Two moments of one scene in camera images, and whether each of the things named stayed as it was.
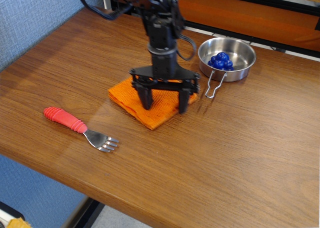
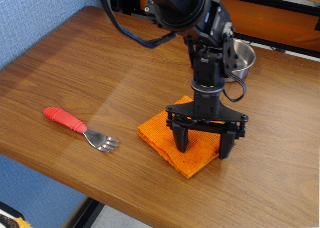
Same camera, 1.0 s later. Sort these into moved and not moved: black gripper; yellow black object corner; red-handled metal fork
Moved: black gripper
Not moved: red-handled metal fork; yellow black object corner
